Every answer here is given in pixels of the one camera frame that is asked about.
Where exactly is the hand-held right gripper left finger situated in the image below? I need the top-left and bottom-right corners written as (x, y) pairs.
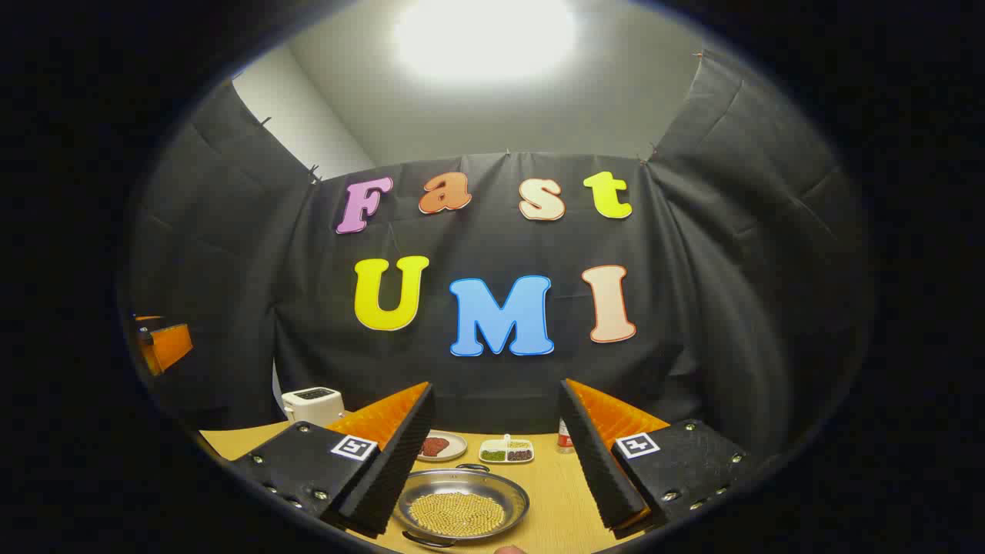
top-left (229, 382), bottom-right (436, 538)

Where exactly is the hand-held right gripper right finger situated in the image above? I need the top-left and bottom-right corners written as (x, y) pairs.
top-left (557, 378), bottom-right (751, 539)

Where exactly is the stainless steel pot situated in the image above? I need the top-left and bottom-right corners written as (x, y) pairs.
top-left (392, 463), bottom-right (532, 549)

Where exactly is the white round plate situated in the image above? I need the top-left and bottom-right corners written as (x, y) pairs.
top-left (416, 431), bottom-right (469, 462)

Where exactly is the pile of yellow soybeans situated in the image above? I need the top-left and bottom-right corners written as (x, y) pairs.
top-left (408, 492), bottom-right (506, 538)

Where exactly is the white divided dish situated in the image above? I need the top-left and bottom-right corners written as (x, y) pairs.
top-left (479, 435), bottom-right (535, 465)

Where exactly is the white toaster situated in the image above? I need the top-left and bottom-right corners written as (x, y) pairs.
top-left (281, 387), bottom-right (346, 429)

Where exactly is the black backdrop cloth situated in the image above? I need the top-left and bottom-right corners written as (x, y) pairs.
top-left (127, 50), bottom-right (874, 462)

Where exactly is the bright ceiling light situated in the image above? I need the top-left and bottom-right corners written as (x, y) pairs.
top-left (392, 0), bottom-right (578, 82)

